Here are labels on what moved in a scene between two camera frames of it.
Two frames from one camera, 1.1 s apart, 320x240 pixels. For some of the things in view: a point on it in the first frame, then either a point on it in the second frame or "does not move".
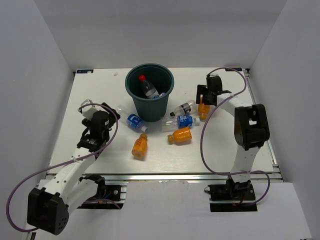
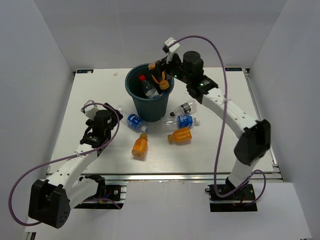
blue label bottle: [132, 120] does not move
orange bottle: [203, 109] → [164, 84]
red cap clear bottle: [149, 91] does not move
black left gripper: [112, 117] does not move
